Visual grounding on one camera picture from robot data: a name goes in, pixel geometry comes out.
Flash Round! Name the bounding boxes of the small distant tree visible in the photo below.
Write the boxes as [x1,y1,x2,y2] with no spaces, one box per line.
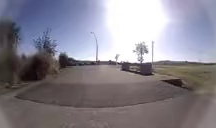
[114,53,121,64]

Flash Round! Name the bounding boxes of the curved street lamp pole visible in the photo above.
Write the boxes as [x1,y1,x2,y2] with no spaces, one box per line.
[89,31,100,64]

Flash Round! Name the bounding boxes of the dark grey asphalt road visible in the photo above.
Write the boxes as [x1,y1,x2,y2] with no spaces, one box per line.
[15,64,190,109]

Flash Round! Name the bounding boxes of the row of parked vehicles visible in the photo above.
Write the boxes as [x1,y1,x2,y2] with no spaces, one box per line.
[67,59,98,67]

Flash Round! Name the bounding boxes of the small leafy tree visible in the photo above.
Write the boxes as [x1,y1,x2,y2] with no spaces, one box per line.
[132,41,150,64]

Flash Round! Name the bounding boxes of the dark green bush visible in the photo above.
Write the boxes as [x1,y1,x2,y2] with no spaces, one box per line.
[58,52,69,70]

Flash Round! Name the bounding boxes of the straight thin pole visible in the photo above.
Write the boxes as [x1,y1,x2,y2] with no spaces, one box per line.
[150,40,155,65]

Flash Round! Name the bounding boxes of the pale grey concrete pavement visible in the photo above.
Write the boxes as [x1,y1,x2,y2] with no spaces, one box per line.
[0,89,216,128]

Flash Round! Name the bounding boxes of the thin-branched tree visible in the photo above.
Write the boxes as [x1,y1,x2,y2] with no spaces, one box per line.
[32,28,59,57]

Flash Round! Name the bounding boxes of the dry brown bushes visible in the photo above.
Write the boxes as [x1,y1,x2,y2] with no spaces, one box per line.
[17,52,61,82]

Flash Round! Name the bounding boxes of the dry grass field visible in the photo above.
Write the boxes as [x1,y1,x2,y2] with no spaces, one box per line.
[152,63,216,92]

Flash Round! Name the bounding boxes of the tall tree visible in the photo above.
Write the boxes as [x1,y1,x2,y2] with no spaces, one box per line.
[0,19,22,84]

